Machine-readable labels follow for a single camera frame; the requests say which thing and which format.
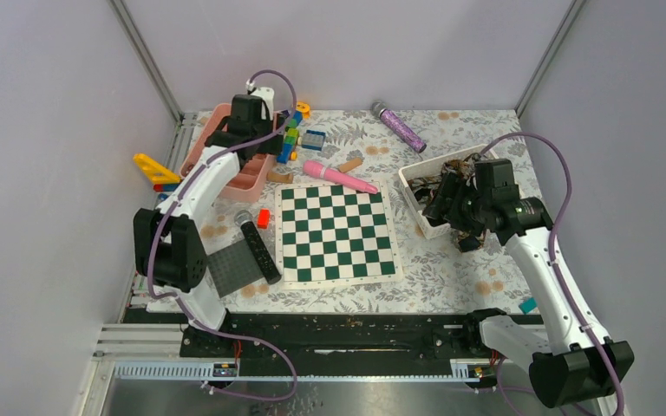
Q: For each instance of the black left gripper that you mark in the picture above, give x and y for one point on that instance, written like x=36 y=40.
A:
x=270 y=145

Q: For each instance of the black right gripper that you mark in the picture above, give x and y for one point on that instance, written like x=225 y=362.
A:
x=453 y=187

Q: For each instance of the pink divided organizer tray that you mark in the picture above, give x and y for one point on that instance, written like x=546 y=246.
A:
x=248 y=184

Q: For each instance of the white perforated plastic basket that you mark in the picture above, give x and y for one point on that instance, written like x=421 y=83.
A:
x=430 y=228

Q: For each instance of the brown floral patterned tie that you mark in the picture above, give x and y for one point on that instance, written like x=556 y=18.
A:
x=425 y=188

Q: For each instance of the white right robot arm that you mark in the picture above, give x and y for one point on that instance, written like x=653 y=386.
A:
x=577 y=360

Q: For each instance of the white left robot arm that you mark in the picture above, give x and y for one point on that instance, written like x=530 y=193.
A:
x=168 y=248

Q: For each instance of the colourful lego block vehicle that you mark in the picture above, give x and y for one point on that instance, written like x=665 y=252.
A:
x=291 y=133

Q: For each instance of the wooden arch block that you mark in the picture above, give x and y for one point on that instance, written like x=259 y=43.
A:
x=276 y=177

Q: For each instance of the blue grey lego brick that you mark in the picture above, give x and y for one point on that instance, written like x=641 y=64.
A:
x=313 y=140

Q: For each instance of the small red block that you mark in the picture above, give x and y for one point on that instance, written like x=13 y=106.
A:
x=264 y=219

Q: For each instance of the black microphone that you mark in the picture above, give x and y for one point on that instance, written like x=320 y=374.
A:
x=244 y=220

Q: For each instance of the yellow toy crane car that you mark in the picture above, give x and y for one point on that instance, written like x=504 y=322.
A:
x=162 y=179

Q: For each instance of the small teal block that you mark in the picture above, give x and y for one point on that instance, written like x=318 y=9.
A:
x=528 y=306

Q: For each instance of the wooden rectangular block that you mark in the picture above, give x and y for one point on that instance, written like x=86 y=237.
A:
x=350 y=165

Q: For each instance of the purple glitter microphone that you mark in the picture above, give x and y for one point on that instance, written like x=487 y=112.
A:
x=381 y=111

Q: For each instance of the green white chessboard mat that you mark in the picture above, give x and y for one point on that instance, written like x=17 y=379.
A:
x=328 y=235

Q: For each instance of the grey lego baseplate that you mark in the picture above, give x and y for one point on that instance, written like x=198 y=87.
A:
x=233 y=268

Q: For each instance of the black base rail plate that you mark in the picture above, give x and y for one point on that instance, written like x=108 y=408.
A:
x=340 y=345

